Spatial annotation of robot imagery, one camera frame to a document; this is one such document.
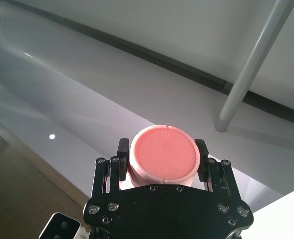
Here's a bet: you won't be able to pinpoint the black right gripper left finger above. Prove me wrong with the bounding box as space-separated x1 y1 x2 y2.
90 138 131 199

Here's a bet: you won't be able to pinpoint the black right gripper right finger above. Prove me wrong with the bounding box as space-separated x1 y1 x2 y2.
194 138 243 200

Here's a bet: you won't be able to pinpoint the pink plastic cup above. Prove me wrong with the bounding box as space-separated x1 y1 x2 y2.
119 125 202 190

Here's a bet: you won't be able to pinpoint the thick grey horizontal rail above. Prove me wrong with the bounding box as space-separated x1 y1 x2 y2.
213 0 294 133

